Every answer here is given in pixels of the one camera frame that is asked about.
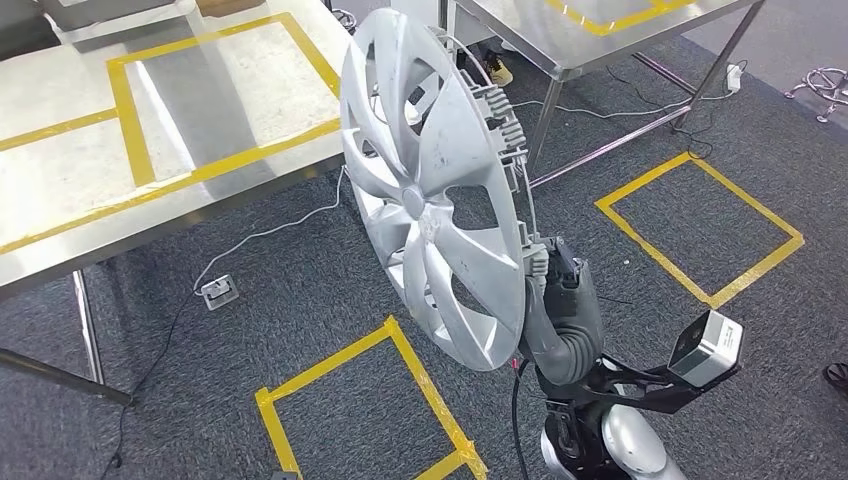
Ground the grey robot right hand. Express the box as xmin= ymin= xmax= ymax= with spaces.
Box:
xmin=519 ymin=235 xmax=605 ymax=359

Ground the chrome base stool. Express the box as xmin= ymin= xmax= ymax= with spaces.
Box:
xmin=783 ymin=66 xmax=848 ymax=125

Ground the person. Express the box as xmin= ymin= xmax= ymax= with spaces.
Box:
xmin=821 ymin=360 xmax=848 ymax=392
xmin=482 ymin=49 xmax=515 ymax=89

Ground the grey floor socket box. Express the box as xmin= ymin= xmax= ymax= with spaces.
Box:
xmin=198 ymin=273 xmax=241 ymax=313

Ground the steel workbench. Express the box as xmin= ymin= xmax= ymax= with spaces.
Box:
xmin=0 ymin=0 xmax=352 ymax=407
xmin=442 ymin=0 xmax=766 ymax=190

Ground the silver plastic wheel cover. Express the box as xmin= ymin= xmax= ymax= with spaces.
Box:
xmin=339 ymin=6 xmax=552 ymax=374

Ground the black camera bracket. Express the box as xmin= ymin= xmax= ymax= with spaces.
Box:
xmin=543 ymin=354 xmax=704 ymax=417

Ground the grey metal box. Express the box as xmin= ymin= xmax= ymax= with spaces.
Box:
xmin=36 ymin=0 xmax=199 ymax=46

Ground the yellow floor tape square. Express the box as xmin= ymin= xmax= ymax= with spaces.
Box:
xmin=594 ymin=150 xmax=806 ymax=311

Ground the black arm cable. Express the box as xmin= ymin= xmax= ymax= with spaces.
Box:
xmin=510 ymin=357 xmax=531 ymax=480

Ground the black floor cable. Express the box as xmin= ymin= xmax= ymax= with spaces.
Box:
xmin=99 ymin=291 xmax=200 ymax=480

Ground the white power cable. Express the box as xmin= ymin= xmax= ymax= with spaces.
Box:
xmin=510 ymin=86 xmax=737 ymax=123
xmin=192 ymin=165 xmax=349 ymax=296

